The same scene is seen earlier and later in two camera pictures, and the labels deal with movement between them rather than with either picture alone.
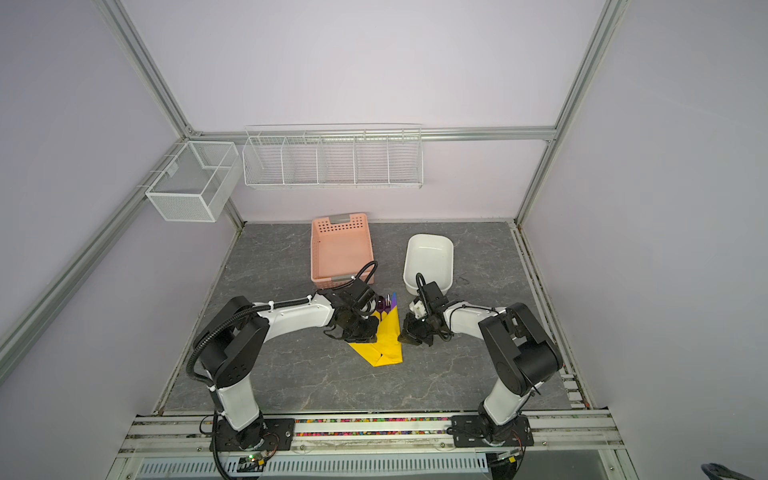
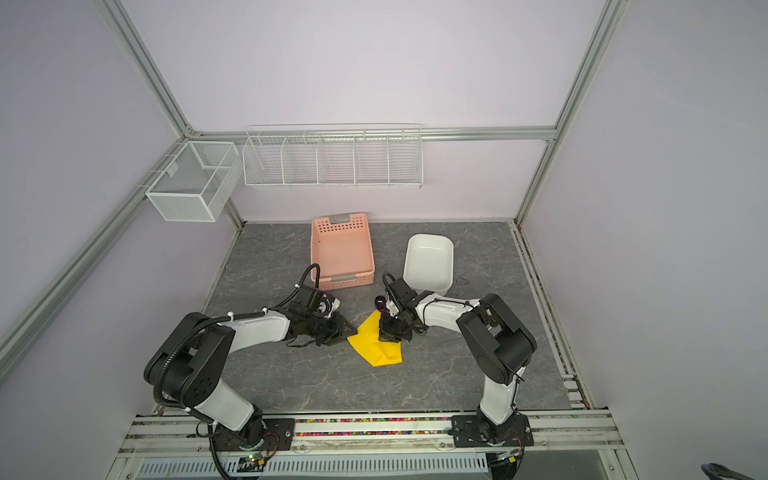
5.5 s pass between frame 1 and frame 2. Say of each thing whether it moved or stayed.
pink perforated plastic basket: stayed
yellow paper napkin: stayed
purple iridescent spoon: stayed
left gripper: moved
